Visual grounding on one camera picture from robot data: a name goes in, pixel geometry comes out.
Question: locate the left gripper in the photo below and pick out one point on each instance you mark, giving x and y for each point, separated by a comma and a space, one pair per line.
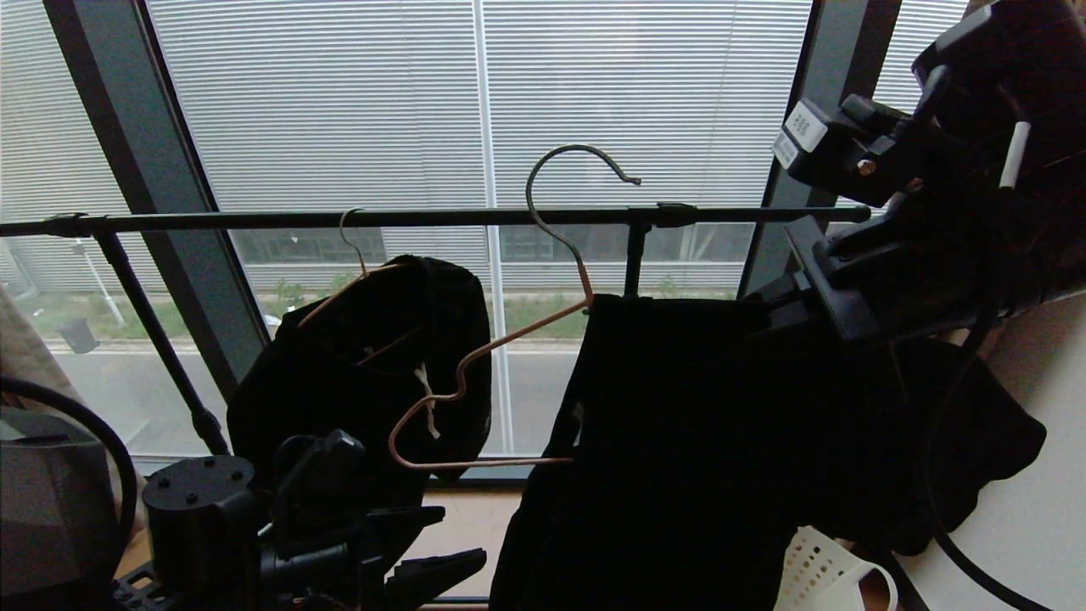
322, 577

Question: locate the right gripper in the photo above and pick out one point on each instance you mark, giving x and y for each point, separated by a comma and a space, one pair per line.
899, 271

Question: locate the black shorts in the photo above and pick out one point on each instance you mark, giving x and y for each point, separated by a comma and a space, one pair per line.
339, 390

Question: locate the black garment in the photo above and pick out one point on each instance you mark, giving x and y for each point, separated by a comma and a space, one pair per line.
721, 467

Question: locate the pink clothes hanger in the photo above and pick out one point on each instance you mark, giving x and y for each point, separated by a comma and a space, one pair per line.
530, 216
356, 246

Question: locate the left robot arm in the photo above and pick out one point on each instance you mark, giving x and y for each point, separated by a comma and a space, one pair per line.
195, 518

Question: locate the white laundry basket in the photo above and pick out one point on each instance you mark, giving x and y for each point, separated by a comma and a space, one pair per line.
823, 577

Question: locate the black clothes rack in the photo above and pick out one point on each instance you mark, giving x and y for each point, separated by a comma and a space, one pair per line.
424, 217

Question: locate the window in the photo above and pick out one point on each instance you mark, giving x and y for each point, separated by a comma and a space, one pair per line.
153, 127

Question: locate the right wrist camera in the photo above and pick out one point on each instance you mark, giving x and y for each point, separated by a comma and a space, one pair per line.
840, 144

